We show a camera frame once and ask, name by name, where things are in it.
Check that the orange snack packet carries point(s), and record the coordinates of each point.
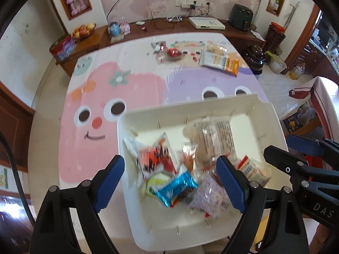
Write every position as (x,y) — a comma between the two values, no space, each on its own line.
(231,66)

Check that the red stool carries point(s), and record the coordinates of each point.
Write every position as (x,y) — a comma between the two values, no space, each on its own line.
(315,162)

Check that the pale pastry clear packet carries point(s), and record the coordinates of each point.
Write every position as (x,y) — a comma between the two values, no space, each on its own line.
(209,137)

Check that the wooden cabinet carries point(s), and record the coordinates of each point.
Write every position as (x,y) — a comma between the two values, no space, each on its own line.
(100,39)

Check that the person's right hand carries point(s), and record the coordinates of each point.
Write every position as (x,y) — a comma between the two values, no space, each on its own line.
(321,238)

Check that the green bottle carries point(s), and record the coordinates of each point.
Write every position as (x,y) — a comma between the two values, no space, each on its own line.
(276,4)

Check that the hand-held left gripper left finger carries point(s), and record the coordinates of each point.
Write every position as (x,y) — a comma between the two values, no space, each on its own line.
(111,180)

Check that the white snack packet red edge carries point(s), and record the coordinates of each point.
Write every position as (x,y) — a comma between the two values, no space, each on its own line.
(251,169)

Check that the blue snack packet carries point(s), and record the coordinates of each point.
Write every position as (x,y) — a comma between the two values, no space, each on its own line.
(174,189)

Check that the dark green air fryer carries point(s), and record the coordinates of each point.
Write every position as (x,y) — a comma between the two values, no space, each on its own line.
(239,17)

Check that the pink ornament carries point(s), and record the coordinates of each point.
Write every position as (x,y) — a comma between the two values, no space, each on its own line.
(125,28)

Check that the dark jar red lid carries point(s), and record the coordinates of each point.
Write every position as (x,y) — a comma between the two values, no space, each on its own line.
(275,38)

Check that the white kettle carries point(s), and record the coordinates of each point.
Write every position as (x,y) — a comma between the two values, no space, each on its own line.
(278,64)

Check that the purple clear snack packet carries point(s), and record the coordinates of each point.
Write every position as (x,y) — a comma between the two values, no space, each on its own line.
(206,198)

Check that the white wall power strip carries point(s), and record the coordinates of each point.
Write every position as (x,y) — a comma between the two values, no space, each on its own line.
(185,3)

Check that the glass jar yellow liquid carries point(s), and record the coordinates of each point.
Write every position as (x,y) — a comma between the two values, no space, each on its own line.
(296,72)

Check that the white set-top box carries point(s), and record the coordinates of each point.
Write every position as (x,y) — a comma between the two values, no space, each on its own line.
(206,23)

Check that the white plastic tray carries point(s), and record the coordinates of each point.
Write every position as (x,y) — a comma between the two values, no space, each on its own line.
(159,232)

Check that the pink dumbbell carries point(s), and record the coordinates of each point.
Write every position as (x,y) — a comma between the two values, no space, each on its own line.
(72,6)
(82,3)

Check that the white red black snack packet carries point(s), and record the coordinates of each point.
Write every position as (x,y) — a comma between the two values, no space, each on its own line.
(153,161)

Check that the orange-brown snack clear wrapper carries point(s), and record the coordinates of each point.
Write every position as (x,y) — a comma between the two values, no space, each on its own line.
(188,156)

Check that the blue printed box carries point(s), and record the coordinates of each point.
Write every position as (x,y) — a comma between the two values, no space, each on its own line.
(296,120)

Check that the green snack packet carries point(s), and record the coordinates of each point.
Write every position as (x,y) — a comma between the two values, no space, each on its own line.
(156,181)

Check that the white covered chair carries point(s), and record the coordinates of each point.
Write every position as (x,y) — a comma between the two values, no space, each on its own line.
(325,98)

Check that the small red white packet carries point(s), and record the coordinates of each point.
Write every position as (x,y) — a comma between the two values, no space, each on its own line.
(159,46)

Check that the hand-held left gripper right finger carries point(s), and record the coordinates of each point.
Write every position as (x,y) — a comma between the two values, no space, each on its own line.
(230,182)

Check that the white computer mouse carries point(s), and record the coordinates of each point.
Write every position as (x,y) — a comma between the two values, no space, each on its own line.
(140,23)

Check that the red blue tin box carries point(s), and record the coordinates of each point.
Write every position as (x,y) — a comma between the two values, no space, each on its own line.
(62,48)

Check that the blue snow globe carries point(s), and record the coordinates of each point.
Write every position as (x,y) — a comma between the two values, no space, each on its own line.
(114,29)

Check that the fruit bowl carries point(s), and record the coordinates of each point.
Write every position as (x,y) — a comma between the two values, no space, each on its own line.
(83,31)

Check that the cartoon printed tablecloth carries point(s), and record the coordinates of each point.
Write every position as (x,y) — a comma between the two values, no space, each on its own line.
(132,90)

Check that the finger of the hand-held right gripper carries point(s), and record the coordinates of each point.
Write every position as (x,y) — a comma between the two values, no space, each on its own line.
(304,145)
(286,161)

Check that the brown ceramic pot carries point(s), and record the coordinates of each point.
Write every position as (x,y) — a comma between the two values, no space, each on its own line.
(254,59)

